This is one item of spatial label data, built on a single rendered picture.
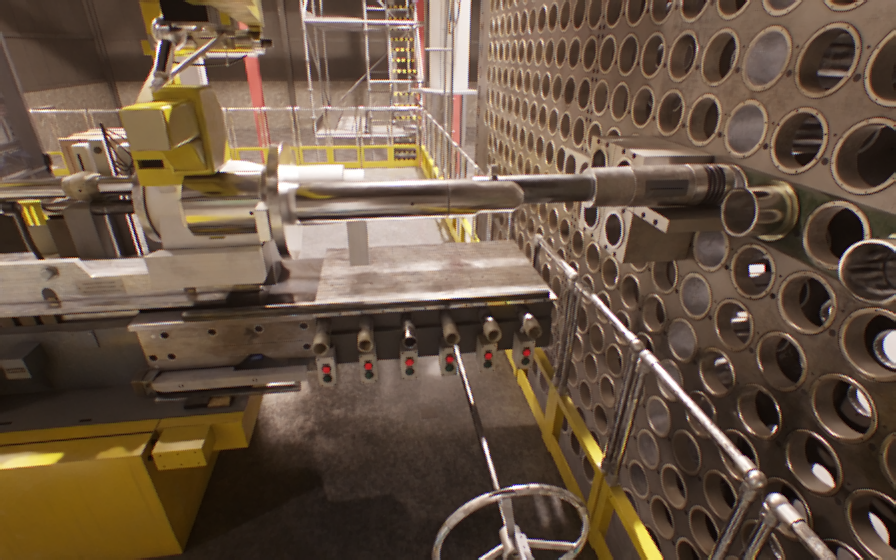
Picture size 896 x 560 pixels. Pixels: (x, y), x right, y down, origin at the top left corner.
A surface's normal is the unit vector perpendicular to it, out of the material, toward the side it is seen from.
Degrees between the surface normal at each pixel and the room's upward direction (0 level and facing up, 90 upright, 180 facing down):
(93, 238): 90
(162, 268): 90
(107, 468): 90
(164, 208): 87
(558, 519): 0
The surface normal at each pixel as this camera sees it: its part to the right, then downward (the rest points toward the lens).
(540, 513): 0.01, -0.89
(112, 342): 0.15, 0.45
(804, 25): -0.99, 0.06
